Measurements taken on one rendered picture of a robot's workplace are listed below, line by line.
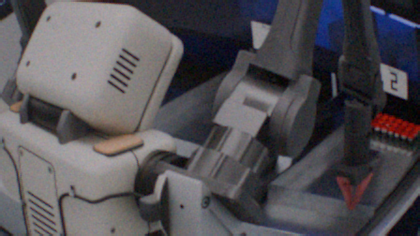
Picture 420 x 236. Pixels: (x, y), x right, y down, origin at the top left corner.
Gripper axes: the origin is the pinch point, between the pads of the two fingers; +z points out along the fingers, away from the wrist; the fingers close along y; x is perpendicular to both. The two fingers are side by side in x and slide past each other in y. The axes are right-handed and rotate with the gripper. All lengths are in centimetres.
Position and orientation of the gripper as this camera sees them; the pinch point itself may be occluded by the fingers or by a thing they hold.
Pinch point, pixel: (351, 205)
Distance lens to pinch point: 180.0
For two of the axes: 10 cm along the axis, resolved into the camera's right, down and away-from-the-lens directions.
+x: -7.9, -2.0, 5.8
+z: 0.4, 9.3, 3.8
